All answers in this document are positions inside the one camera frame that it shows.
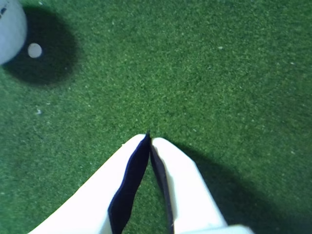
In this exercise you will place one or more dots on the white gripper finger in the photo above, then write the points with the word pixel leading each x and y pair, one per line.
pixel 92 195
pixel 187 190

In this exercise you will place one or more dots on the long green turf mat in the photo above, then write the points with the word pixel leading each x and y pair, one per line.
pixel 195 85

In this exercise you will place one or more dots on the small white dot marker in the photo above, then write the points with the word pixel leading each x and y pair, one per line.
pixel 34 50

